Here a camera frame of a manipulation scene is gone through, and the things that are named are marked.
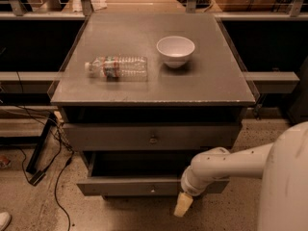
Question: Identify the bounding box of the clear plastic water bottle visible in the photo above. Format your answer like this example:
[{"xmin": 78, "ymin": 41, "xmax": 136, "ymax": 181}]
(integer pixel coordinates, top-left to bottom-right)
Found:
[{"xmin": 85, "ymin": 56, "xmax": 148, "ymax": 82}]

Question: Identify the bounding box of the white shoe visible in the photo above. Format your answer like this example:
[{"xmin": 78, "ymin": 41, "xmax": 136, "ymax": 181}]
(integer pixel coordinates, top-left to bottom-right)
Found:
[{"xmin": 0, "ymin": 212, "xmax": 12, "ymax": 231}]

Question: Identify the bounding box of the grey drawer cabinet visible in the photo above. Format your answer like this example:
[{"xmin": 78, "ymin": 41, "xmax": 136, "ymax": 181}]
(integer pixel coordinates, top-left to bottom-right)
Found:
[{"xmin": 47, "ymin": 13, "xmax": 260, "ymax": 200}]

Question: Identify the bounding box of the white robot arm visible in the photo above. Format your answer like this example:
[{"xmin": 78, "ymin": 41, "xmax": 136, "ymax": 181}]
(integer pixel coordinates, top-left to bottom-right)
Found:
[{"xmin": 174, "ymin": 122, "xmax": 308, "ymax": 231}]

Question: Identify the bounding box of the grey drawer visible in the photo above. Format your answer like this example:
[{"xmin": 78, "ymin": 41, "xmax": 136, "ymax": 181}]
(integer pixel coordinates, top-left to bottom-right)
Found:
[
  {"xmin": 76, "ymin": 150, "xmax": 230, "ymax": 197},
  {"xmin": 64, "ymin": 123, "xmax": 241, "ymax": 151}
]

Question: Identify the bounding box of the black floor cable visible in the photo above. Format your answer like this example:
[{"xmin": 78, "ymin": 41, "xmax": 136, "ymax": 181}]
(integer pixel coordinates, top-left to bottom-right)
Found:
[{"xmin": 0, "ymin": 70, "xmax": 75, "ymax": 231}]

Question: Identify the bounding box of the black metal table leg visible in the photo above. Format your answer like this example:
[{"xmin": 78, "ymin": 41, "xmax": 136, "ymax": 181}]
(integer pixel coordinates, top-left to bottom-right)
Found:
[{"xmin": 26, "ymin": 114, "xmax": 57, "ymax": 174}]

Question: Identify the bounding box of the white bowl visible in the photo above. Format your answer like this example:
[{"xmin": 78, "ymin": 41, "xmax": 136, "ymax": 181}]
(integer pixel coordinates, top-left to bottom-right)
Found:
[{"xmin": 156, "ymin": 36, "xmax": 195, "ymax": 68}]

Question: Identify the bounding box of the grey top drawer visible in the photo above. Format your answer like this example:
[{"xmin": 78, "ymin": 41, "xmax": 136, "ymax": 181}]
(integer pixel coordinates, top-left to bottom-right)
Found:
[{"xmin": 64, "ymin": 123, "xmax": 241, "ymax": 151}]

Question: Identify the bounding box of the metal railing frame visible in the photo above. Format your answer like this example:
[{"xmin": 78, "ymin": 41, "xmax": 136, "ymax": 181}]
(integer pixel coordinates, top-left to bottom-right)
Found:
[{"xmin": 0, "ymin": 0, "xmax": 307, "ymax": 93}]

